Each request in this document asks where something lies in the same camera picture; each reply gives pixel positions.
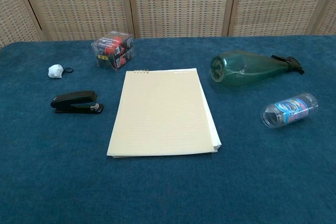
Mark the black stapler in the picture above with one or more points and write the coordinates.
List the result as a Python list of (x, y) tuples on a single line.
[(76, 96)]

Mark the cream manila folder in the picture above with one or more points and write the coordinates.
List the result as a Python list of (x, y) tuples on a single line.
[(160, 111)]

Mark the clear box with red-black contents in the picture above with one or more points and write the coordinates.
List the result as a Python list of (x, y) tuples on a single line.
[(113, 51)]

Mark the green spray bottle black trigger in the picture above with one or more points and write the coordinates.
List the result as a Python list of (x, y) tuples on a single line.
[(236, 69)]

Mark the blue table cloth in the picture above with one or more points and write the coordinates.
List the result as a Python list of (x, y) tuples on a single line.
[(168, 187)]

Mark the white crumpled paper ball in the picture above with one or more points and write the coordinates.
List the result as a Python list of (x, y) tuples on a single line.
[(55, 71)]

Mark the clear plastic jar blue label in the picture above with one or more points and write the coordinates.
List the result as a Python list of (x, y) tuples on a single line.
[(291, 110)]

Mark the woven folding screen wooden frame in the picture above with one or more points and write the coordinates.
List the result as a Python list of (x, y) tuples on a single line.
[(178, 3)]

